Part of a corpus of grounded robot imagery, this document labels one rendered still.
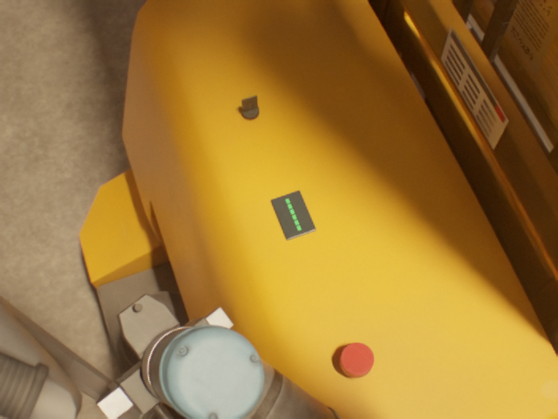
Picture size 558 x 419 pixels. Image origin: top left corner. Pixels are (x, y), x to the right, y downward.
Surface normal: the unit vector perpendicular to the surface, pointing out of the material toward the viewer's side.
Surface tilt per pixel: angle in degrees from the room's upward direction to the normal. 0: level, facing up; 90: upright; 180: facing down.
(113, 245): 22
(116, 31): 0
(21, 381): 32
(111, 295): 0
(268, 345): 45
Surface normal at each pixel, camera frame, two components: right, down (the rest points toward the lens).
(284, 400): 0.55, -0.52
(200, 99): -0.25, -0.33
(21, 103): -0.02, -0.41
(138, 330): 0.33, -0.17
